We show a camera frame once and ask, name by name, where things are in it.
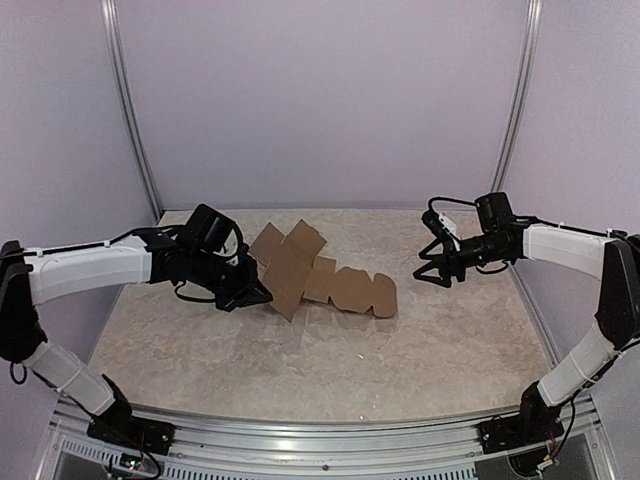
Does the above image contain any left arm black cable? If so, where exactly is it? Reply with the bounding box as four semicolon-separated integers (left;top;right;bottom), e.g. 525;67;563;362
114;222;246;304

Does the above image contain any left aluminium frame post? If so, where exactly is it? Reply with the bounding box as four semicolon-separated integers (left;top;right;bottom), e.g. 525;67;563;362
100;0;164;221

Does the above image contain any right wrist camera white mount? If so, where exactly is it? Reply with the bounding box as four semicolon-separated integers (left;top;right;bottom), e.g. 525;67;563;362
421;209;461;253

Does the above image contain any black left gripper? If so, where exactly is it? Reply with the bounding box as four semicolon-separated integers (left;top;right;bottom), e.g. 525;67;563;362
188;249;273;313

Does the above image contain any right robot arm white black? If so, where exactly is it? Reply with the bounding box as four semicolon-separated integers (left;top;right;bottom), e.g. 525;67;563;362
413;192;639;444

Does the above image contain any brown cardboard box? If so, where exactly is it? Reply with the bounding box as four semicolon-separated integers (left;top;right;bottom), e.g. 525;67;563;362
250;220;398;321

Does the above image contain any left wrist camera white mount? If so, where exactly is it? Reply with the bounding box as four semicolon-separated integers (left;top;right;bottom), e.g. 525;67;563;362
220;240;249;266

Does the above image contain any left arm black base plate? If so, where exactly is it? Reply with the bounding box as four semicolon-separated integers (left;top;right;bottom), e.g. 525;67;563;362
87;415;176;456

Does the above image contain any right aluminium frame post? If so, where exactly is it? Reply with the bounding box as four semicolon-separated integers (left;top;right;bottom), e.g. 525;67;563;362
490;0;544;192

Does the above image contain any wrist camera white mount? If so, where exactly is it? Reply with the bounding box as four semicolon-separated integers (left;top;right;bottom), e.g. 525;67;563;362
421;209;461;253
220;240;249;266

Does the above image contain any front aluminium frame rail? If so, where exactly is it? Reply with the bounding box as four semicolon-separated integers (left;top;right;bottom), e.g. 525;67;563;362
35;396;622;479

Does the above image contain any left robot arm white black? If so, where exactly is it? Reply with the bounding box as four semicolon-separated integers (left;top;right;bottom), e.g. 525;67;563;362
1;204;273;445

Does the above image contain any aluminium frame post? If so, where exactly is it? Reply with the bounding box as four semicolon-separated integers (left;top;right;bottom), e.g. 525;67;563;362
100;0;164;221
490;0;544;192

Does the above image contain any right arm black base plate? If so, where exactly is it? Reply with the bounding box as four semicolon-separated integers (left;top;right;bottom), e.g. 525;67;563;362
477;415;565;454

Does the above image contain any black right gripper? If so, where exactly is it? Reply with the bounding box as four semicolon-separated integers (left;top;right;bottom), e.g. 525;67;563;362
414;232;509;287

